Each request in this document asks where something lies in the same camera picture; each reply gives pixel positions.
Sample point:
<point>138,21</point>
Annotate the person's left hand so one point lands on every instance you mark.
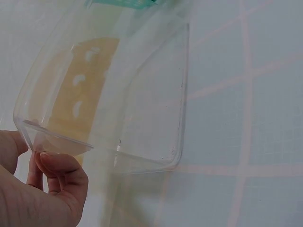
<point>28,205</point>

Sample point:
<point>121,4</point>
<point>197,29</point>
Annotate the teal plastic lid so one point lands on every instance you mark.
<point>132,3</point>

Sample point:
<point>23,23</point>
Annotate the person's left fingers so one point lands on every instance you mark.
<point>64,175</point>

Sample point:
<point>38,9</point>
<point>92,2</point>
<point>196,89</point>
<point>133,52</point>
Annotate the person's left thumb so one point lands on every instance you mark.
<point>11,142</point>

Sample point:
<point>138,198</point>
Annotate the clear plastic container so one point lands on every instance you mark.
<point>142,106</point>

